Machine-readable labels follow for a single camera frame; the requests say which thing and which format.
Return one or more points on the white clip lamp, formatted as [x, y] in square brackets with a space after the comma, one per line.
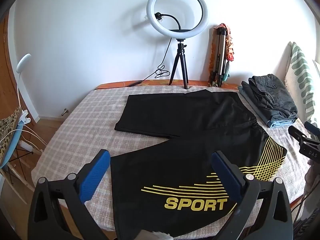
[23, 62]

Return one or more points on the black sport pants yellow print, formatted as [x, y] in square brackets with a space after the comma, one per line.
[190, 120]

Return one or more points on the folded blue jeans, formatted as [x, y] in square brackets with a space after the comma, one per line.
[277, 123]

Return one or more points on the white cloth green leaf print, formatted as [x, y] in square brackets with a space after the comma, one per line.
[300, 67]

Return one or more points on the light blue chair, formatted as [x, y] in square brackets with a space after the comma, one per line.
[12, 145]

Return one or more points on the black mini tripod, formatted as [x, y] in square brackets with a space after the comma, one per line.
[180, 62]

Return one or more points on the beige checked blanket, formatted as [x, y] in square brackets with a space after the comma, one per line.
[82, 122]

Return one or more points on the wooden door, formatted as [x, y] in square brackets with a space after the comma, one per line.
[10, 62]

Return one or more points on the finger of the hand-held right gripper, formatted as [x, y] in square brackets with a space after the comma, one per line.
[298, 133]
[312, 128]

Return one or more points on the leopard print cloth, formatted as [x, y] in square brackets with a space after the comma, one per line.
[7, 130]

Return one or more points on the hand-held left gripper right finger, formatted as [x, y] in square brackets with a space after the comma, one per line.
[225, 177]

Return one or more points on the person's right forearm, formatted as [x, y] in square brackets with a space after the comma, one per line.
[314, 177]

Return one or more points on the folded grey pants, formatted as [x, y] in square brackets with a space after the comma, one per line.
[272, 92]

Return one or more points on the colourful orange scarf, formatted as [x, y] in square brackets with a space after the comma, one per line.
[230, 47]

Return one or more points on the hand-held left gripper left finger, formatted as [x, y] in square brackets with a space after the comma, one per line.
[96, 177]

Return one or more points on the metal door stop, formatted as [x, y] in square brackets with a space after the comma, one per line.
[65, 111]

